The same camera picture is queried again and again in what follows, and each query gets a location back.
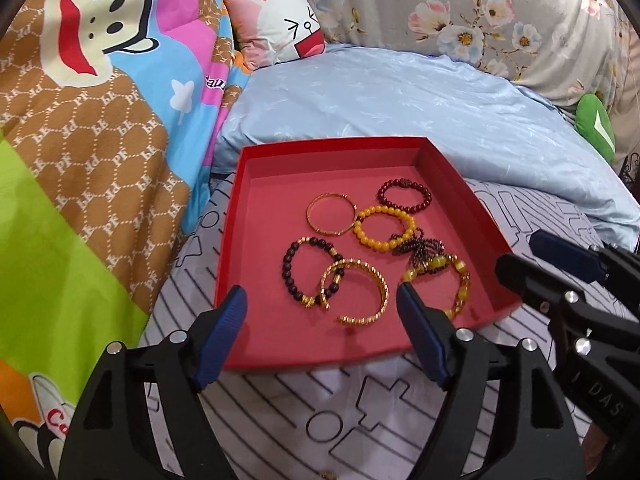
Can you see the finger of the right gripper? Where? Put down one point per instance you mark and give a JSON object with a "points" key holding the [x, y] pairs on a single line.
{"points": [[596, 352], [614, 268]]}

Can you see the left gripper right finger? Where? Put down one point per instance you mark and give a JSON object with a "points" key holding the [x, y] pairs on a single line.
{"points": [[533, 435]]}

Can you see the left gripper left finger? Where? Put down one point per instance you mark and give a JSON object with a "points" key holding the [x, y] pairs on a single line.
{"points": [[111, 435]]}

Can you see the twisted gold bangle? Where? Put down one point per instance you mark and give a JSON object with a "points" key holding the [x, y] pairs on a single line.
{"points": [[367, 268]]}

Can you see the red jewelry tray box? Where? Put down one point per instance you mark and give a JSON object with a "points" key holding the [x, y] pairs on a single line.
{"points": [[304, 237]]}

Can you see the thin gold bangle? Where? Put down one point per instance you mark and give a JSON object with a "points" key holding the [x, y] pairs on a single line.
{"points": [[331, 214]]}

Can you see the small gold earring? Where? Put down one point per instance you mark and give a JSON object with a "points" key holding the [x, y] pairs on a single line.
{"points": [[328, 475]]}

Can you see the green plush toy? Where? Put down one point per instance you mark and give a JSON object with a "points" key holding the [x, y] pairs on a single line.
{"points": [[594, 125]]}

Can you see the light blue duvet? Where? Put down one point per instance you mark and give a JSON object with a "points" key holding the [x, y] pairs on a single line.
{"points": [[489, 129]]}

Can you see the grey floral quilt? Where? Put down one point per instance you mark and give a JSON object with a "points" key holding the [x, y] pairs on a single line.
{"points": [[562, 49]]}

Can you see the colourful monkey cartoon blanket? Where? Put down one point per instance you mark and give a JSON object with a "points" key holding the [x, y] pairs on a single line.
{"points": [[109, 112]]}

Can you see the pink white cartoon pillow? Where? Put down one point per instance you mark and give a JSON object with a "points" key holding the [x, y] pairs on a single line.
{"points": [[275, 31]]}

